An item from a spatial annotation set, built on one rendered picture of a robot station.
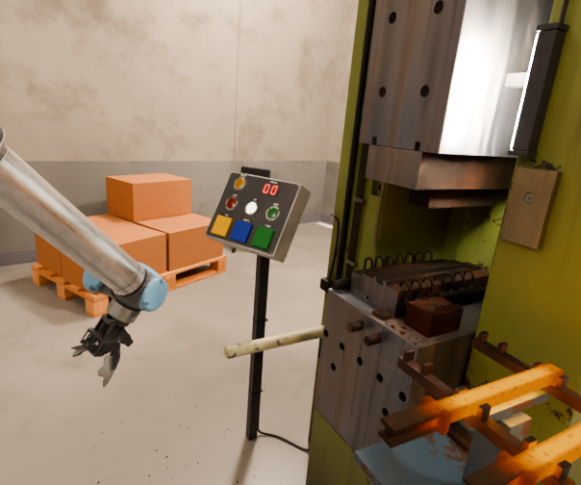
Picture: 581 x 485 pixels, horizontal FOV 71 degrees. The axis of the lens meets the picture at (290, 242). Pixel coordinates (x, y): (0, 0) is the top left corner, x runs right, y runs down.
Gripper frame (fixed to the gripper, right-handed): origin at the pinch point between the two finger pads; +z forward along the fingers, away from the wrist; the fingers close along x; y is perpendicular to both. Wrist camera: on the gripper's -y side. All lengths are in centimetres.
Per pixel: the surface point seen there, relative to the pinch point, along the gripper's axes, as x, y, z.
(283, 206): 13, -27, -75
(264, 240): 14, -26, -62
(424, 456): 87, 7, -43
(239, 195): -6, -32, -71
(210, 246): -107, -215, -23
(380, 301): 60, -14, -66
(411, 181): 52, 2, -96
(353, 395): 68, -22, -38
